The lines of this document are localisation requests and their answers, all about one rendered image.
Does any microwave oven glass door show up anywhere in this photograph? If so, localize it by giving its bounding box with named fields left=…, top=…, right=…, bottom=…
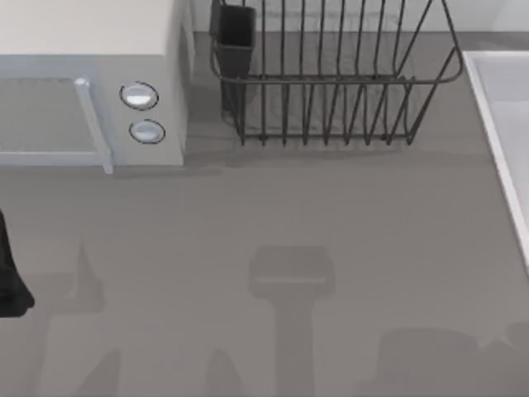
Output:
left=0, top=76, right=114, bottom=175

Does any small silver microwave knob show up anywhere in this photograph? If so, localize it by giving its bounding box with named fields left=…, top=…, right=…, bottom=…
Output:
left=128, top=118, right=166, bottom=146

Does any pale microwave oven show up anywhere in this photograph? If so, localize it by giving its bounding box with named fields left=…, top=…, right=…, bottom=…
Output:
left=0, top=0, right=195, bottom=175

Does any dark wire dish rack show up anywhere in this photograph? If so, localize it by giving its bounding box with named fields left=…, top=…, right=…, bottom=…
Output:
left=209, top=0, right=464, bottom=147

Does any black cutlery holder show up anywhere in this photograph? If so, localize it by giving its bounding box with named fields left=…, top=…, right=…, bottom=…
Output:
left=209, top=0, right=257, bottom=122

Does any large silver microwave knob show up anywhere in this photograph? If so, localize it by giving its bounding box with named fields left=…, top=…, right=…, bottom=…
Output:
left=119, top=81, right=160, bottom=112

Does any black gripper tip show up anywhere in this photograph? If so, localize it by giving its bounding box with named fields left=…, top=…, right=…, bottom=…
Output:
left=0, top=210, right=36, bottom=318

